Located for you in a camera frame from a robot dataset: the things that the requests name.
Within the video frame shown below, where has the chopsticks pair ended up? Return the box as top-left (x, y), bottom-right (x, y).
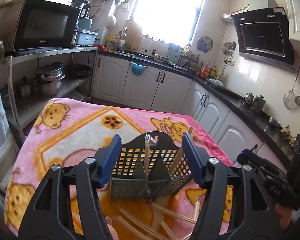
top-left (117, 208), bottom-right (166, 240)
top-left (167, 126), bottom-right (193, 176)
top-left (144, 133), bottom-right (157, 179)
top-left (151, 203), bottom-right (197, 224)

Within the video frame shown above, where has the dark green utensil basket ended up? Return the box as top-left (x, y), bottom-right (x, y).
top-left (110, 131), bottom-right (192, 198)

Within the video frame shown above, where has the person's right hand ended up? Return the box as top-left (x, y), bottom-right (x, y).
top-left (275, 203), bottom-right (293, 230)

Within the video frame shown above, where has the person's left hand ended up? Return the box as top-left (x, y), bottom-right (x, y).
top-left (105, 216), bottom-right (119, 240)

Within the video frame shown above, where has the black kettle pot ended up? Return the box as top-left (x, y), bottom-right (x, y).
top-left (251, 95), bottom-right (266, 114)

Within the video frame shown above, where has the pink cartoon blanket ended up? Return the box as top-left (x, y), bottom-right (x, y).
top-left (4, 98), bottom-right (234, 239)

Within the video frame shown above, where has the metal storage shelf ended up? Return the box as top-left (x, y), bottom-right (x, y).
top-left (5, 46), bottom-right (97, 145)

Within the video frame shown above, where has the steel pot stack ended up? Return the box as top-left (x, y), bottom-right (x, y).
top-left (35, 62), bottom-right (65, 96)

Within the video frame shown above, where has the black range hood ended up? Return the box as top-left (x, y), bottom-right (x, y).
top-left (230, 7), bottom-right (295, 72)

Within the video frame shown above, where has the blue hanging trash bin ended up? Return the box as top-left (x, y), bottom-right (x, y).
top-left (131, 62), bottom-right (147, 76)

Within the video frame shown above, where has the blue plastic box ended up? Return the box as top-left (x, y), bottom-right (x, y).
top-left (76, 28), bottom-right (98, 46)

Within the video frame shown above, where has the black microwave oven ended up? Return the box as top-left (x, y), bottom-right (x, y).
top-left (0, 0), bottom-right (80, 53)

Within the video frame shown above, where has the wooden cutting board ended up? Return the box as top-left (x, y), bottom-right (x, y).
top-left (125, 20), bottom-right (142, 50)

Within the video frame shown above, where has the round wall fan vent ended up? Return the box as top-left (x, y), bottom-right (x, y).
top-left (197, 36), bottom-right (213, 54)

